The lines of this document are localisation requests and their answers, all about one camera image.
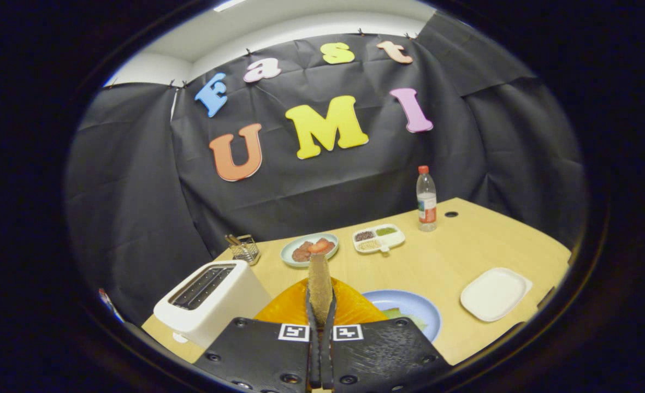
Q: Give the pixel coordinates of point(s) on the blue round plate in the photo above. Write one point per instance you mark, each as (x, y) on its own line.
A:
(409, 301)

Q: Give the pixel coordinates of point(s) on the brown meat slice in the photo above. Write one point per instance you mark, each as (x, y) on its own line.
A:
(301, 252)

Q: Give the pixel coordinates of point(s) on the black backdrop cloth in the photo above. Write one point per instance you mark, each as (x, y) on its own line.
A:
(136, 218)

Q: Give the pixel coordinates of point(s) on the white divided condiment tray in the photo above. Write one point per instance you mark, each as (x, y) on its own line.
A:
(396, 240)

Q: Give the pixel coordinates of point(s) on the red tomato slice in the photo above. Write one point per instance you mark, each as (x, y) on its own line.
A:
(321, 246)

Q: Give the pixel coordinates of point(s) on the ceiling light panel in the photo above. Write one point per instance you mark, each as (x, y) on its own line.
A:
(228, 4)

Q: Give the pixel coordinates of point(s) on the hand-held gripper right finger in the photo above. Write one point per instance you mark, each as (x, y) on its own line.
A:
(382, 355)

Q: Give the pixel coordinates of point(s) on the clear water bottle red cap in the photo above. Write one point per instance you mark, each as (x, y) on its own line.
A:
(426, 202)

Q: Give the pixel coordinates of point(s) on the pale green round plate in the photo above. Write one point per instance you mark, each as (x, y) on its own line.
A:
(288, 257)

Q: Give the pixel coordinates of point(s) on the white rectangular plate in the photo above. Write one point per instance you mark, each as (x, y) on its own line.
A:
(494, 295)

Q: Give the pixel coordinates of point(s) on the green lettuce leaf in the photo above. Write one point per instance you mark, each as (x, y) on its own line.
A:
(407, 317)

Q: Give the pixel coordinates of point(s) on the white toaster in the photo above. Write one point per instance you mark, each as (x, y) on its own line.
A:
(229, 305)

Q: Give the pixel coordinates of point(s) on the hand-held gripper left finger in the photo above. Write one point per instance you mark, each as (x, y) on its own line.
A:
(262, 355)

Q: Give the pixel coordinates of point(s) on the brown toast slice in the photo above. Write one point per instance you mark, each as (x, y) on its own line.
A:
(320, 289)

